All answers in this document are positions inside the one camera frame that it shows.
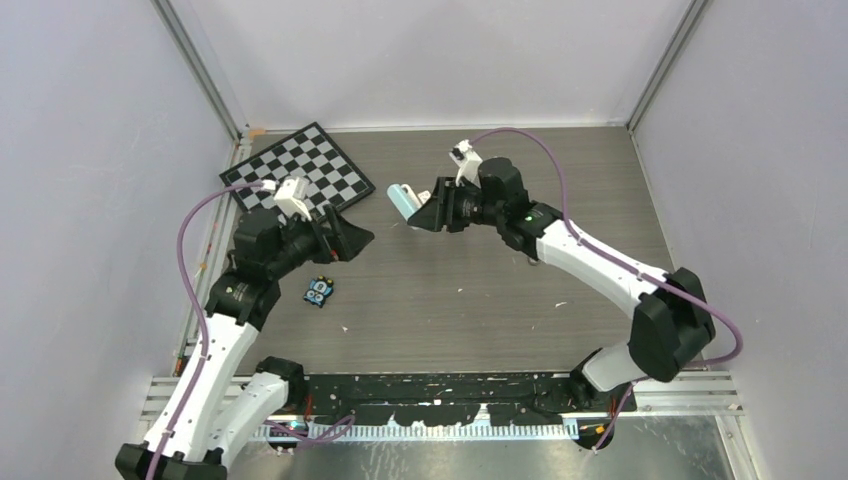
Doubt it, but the blue owl eraser toy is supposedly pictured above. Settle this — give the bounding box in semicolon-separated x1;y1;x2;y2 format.
303;276;335;308

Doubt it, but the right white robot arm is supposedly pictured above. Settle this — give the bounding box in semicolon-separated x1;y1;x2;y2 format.
405;157;716;411

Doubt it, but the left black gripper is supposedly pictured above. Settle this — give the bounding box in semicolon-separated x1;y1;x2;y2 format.
267;203;373;279

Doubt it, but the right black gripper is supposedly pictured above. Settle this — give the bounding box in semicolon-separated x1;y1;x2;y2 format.
410;176;505;233

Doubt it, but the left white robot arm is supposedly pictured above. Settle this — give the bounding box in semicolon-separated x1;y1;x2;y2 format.
115;206;375;479

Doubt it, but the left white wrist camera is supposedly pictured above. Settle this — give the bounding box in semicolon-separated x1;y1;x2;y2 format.
261;176;312;221

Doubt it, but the black white chessboard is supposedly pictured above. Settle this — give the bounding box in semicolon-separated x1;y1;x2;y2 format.
219;122;375;221

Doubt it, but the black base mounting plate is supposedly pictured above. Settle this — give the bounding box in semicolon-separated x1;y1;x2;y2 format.
277;372;627;427

